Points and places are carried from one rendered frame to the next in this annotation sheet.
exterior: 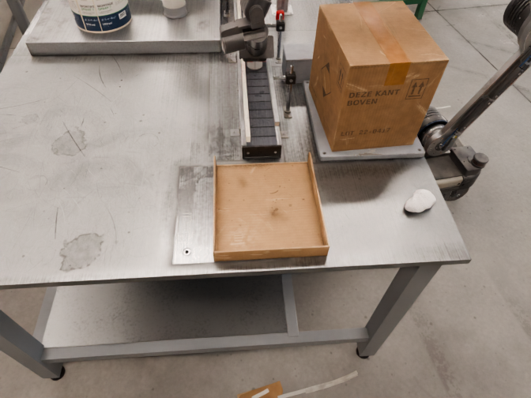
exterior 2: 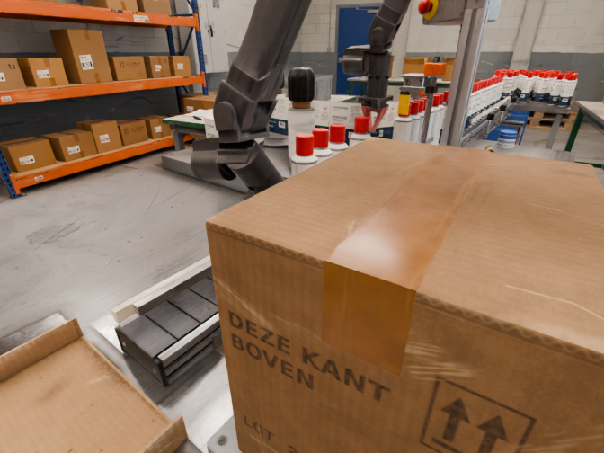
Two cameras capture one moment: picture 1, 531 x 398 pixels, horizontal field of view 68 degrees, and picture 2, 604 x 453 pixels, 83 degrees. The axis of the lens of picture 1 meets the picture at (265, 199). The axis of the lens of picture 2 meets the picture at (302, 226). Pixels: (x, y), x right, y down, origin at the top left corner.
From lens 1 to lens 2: 87 cm
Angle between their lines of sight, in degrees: 40
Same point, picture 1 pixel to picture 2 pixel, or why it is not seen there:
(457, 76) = not seen: outside the picture
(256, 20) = (221, 125)
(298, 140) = not seen: hidden behind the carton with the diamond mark
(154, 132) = (116, 258)
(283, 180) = (94, 441)
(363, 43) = (342, 194)
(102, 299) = not seen: hidden behind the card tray
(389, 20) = (494, 181)
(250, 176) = (77, 389)
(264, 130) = (178, 320)
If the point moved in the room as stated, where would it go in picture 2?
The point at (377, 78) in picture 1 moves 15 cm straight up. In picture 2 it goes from (292, 300) to (288, 24)
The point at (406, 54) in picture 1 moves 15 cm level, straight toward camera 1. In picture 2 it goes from (436, 259) to (140, 359)
